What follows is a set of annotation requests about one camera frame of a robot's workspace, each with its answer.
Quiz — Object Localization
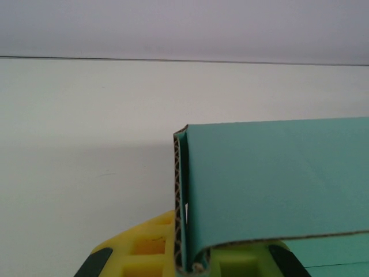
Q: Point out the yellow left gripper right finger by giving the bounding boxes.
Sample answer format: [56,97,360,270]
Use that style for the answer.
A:
[209,238,313,277]

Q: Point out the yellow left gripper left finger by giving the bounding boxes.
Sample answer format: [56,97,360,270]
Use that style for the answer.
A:
[74,209,176,277]

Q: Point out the teal cardboard box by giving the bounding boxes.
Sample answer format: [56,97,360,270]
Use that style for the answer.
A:
[172,115,369,277]

